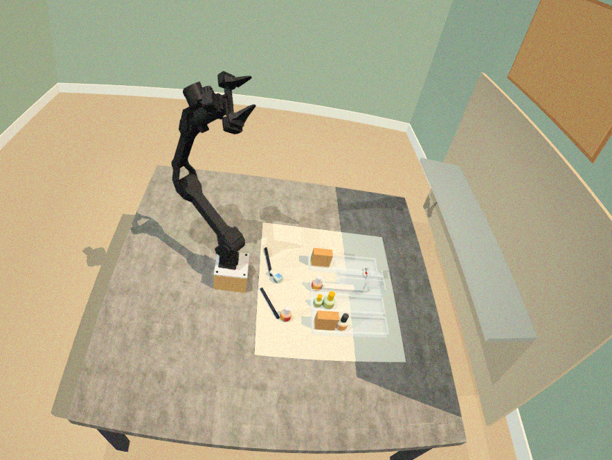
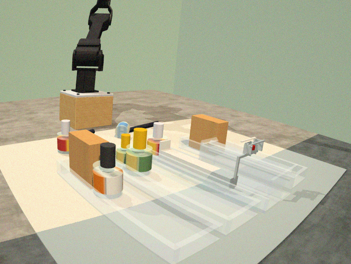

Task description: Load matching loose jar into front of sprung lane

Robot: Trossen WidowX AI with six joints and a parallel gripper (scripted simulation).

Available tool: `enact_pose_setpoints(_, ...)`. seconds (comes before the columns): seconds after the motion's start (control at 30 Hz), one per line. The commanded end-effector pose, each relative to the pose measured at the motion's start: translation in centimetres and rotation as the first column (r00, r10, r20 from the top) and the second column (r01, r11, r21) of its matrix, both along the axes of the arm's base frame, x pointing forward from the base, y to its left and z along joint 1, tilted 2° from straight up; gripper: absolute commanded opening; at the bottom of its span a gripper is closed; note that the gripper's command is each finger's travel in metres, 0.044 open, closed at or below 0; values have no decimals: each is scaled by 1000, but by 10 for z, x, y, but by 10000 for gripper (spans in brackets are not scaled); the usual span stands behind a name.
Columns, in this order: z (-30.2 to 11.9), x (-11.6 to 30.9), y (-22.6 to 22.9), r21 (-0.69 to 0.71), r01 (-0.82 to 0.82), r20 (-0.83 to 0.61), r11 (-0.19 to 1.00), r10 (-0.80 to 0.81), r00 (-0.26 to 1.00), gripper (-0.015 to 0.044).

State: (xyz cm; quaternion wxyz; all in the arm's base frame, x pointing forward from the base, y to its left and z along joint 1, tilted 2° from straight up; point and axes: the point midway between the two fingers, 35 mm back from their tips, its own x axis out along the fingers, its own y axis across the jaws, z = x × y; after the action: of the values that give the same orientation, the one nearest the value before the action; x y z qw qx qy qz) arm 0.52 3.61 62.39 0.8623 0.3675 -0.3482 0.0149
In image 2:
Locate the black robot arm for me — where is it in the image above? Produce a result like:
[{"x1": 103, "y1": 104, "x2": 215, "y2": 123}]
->
[{"x1": 71, "y1": 0, "x2": 113, "y2": 93}]

